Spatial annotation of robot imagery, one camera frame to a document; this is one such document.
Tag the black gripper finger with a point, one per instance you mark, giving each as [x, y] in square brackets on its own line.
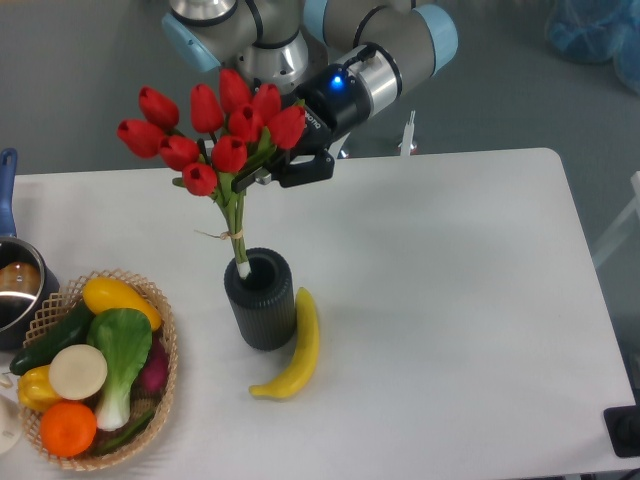
[286, 171]

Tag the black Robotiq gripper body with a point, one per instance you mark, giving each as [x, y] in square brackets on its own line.
[335, 102]

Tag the red tulip bouquet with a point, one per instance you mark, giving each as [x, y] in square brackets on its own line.
[239, 129]

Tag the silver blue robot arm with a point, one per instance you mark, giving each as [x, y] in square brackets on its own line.
[346, 60]

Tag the dark grey ribbed vase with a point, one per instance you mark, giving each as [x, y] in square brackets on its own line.
[263, 303]

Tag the yellow banana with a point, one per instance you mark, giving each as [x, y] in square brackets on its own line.
[305, 357]

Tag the yellow squash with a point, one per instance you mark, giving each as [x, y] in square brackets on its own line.
[101, 294]

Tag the green bok choy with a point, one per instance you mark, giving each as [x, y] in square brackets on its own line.
[124, 338]

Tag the blue plastic bag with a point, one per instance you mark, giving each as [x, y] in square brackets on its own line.
[597, 32]

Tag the purple sweet potato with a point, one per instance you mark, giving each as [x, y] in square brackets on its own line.
[154, 375]

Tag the dark green cucumber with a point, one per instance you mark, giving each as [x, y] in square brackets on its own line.
[70, 330]

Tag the cream round disc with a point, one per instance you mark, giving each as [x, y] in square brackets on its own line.
[78, 372]

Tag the woven wicker basket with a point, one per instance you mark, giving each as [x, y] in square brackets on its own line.
[52, 311]

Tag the green chili pepper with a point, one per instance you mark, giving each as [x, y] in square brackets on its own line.
[113, 444]

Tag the yellow bell pepper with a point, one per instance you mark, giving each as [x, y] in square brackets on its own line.
[35, 390]

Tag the orange fruit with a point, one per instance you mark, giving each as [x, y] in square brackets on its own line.
[68, 428]

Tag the black device at edge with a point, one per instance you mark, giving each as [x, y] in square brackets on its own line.
[623, 429]

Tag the blue handled saucepan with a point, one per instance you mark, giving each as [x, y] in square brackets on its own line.
[26, 280]

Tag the white frame at right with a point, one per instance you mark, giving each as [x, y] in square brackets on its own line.
[619, 229]

